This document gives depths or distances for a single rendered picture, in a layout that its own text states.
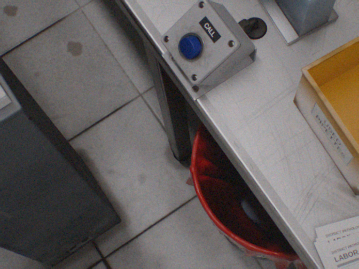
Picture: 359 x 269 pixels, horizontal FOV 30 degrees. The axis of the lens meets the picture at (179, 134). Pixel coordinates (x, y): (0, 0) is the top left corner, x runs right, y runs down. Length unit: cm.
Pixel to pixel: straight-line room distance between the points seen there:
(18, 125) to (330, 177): 38
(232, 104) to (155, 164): 90
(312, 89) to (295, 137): 9
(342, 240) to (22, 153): 44
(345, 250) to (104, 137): 105
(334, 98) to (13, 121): 38
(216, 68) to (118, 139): 98
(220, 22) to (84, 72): 107
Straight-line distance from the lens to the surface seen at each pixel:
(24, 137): 89
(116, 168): 168
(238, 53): 74
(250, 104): 78
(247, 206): 141
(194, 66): 74
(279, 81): 79
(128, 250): 164
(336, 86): 79
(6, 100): 81
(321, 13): 78
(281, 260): 122
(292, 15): 79
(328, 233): 74
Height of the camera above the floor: 162
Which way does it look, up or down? 74 degrees down
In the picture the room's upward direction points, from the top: 11 degrees counter-clockwise
